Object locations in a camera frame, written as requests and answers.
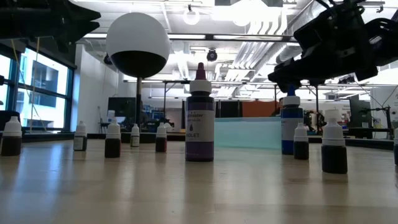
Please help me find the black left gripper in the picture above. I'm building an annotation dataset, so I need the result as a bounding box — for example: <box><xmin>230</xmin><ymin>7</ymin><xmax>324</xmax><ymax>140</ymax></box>
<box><xmin>0</xmin><ymin>0</ymin><xmax>102</xmax><ymax>53</ymax></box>

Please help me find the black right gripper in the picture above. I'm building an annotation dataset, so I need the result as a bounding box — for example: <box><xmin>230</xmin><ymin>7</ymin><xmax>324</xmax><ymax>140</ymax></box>
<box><xmin>267</xmin><ymin>2</ymin><xmax>379</xmax><ymax>93</ymax></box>

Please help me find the large blue food coloring bottle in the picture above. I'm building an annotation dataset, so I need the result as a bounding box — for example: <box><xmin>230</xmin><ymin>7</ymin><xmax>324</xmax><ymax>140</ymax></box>
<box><xmin>280</xmin><ymin>84</ymin><xmax>304</xmax><ymax>156</ymax></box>

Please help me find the small black food coloring bottle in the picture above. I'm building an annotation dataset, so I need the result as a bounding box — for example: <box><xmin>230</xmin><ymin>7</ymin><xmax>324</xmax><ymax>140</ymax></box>
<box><xmin>321</xmin><ymin>111</ymin><xmax>348</xmax><ymax>174</ymax></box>
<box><xmin>293</xmin><ymin>122</ymin><xmax>310</xmax><ymax>161</ymax></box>

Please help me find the large violet food coloring bottle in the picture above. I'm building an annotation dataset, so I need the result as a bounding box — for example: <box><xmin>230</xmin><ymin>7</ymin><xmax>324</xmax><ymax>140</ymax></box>
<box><xmin>185</xmin><ymin>62</ymin><xmax>215</xmax><ymax>162</ymax></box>

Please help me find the small labelled food coloring bottle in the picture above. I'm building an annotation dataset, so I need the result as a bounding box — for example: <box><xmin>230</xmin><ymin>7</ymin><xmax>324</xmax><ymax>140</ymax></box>
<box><xmin>73</xmin><ymin>120</ymin><xmax>88</xmax><ymax>152</ymax></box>
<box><xmin>130</xmin><ymin>123</ymin><xmax>141</xmax><ymax>147</ymax></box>

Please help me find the small dark food coloring bottle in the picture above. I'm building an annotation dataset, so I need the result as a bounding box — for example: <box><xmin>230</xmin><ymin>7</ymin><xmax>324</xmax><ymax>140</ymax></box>
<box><xmin>393</xmin><ymin>127</ymin><xmax>398</xmax><ymax>166</ymax></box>

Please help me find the small red food coloring bottle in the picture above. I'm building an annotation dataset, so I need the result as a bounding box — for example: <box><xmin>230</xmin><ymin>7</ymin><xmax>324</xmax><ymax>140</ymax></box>
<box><xmin>104</xmin><ymin>117</ymin><xmax>122</xmax><ymax>159</ymax></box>
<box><xmin>155</xmin><ymin>122</ymin><xmax>168</xmax><ymax>153</ymax></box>

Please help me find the small brown food coloring bottle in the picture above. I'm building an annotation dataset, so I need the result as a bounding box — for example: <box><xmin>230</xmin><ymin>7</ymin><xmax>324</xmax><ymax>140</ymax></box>
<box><xmin>0</xmin><ymin>116</ymin><xmax>23</xmax><ymax>157</ymax></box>

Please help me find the white and black sphere lamp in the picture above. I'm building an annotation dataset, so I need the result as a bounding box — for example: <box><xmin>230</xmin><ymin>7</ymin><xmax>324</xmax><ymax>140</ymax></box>
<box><xmin>105</xmin><ymin>12</ymin><xmax>171</xmax><ymax>144</ymax></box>

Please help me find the large office window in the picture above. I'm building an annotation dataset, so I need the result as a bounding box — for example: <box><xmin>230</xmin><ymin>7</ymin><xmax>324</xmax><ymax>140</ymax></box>
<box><xmin>0</xmin><ymin>46</ymin><xmax>75</xmax><ymax>133</ymax></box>

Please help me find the teal translucent plastic bin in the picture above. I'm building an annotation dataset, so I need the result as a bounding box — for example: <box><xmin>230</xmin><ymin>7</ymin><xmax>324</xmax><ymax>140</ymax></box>
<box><xmin>214</xmin><ymin>117</ymin><xmax>282</xmax><ymax>150</ymax></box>

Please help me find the black computer monitor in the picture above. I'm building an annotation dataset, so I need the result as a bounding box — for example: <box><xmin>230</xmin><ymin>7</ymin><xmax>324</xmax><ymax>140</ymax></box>
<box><xmin>108</xmin><ymin>97</ymin><xmax>137</xmax><ymax>124</ymax></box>
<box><xmin>348</xmin><ymin>95</ymin><xmax>373</xmax><ymax>128</ymax></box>

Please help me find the black office chair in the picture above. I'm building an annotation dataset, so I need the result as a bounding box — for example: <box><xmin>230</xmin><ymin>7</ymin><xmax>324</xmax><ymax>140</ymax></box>
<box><xmin>0</xmin><ymin>110</ymin><xmax>21</xmax><ymax>131</ymax></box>

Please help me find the black metal frame stand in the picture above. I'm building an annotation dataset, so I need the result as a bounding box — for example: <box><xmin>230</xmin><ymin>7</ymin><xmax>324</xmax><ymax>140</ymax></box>
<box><xmin>303</xmin><ymin>83</ymin><xmax>320</xmax><ymax>119</ymax></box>
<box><xmin>163</xmin><ymin>80</ymin><xmax>210</xmax><ymax>119</ymax></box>

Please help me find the yellow cable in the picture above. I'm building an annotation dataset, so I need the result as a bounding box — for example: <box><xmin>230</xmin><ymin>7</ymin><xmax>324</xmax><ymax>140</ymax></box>
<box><xmin>29</xmin><ymin>36</ymin><xmax>41</xmax><ymax>133</ymax></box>
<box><xmin>10</xmin><ymin>39</ymin><xmax>45</xmax><ymax>129</ymax></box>

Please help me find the white ring light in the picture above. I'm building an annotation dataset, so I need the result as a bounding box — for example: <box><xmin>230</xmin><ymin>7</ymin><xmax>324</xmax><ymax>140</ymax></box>
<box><xmin>182</xmin><ymin>8</ymin><xmax>201</xmax><ymax>26</ymax></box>

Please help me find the black camera stand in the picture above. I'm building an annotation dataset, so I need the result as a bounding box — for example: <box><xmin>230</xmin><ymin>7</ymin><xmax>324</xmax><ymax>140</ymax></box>
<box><xmin>360</xmin><ymin>105</ymin><xmax>393</xmax><ymax>139</ymax></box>

